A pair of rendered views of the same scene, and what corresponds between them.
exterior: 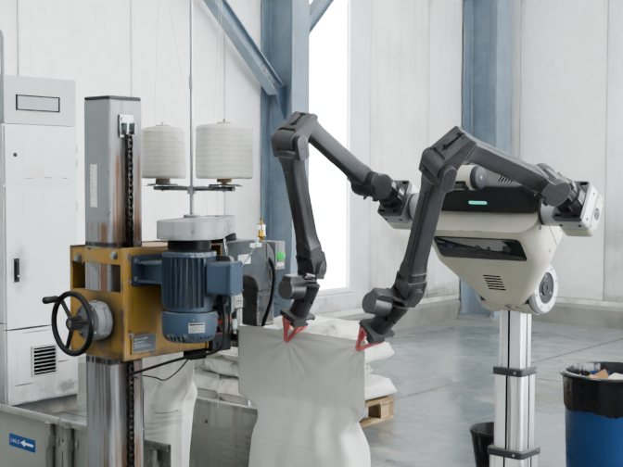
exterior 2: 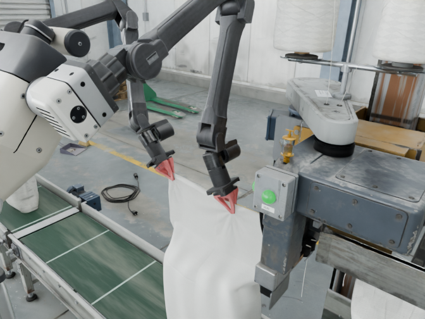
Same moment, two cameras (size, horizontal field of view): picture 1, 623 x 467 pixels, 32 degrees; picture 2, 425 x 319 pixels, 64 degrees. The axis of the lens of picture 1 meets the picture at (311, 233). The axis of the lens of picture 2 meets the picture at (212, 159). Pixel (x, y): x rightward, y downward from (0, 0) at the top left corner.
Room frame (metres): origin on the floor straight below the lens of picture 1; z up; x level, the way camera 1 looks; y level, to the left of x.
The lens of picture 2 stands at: (4.08, -0.02, 1.63)
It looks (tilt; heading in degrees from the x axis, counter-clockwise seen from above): 24 degrees down; 179
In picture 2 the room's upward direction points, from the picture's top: 2 degrees clockwise
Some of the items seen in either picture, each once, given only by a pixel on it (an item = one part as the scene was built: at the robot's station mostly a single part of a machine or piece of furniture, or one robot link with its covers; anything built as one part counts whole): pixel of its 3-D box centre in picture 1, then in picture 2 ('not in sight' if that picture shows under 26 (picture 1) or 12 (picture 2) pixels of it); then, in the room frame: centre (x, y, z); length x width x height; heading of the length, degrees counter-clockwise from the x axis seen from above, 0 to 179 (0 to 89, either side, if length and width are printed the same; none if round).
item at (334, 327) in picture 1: (315, 329); not in sight; (6.84, -0.03, 0.56); 0.67 x 0.43 x 0.15; 50
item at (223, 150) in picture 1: (223, 152); (305, 20); (3.08, 0.25, 1.61); 0.17 x 0.17 x 0.17
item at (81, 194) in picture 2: not in sight; (80, 197); (1.92, -0.91, 0.35); 0.30 x 0.15 x 0.15; 50
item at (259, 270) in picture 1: (214, 277); (347, 212); (3.42, 0.31, 1.21); 0.30 x 0.25 x 0.30; 50
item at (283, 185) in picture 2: (271, 255); (274, 192); (3.46, 0.13, 1.29); 0.08 x 0.05 x 0.09; 50
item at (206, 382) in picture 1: (229, 377); not in sight; (6.46, 0.50, 0.32); 0.67 x 0.42 x 0.14; 144
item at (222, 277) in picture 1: (224, 282); (277, 128); (2.93, 0.24, 1.25); 0.10 x 0.08 x 0.12; 165
